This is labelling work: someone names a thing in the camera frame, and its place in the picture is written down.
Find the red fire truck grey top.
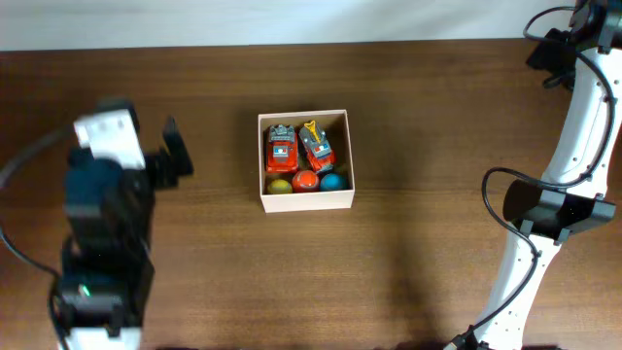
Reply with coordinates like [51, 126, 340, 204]
[265, 124, 299, 173]

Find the yellow toy ball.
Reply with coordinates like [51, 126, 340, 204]
[266, 179, 294, 194]

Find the red toy ball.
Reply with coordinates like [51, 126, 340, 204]
[292, 170, 320, 193]

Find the fire truck with yellow ladder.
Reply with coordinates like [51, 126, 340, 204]
[298, 121, 335, 174]

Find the blue toy ball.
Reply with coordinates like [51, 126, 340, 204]
[320, 173, 348, 192]

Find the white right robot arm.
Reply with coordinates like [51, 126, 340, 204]
[447, 0, 621, 349]

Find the pink cardboard box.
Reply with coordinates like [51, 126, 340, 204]
[258, 109, 356, 213]

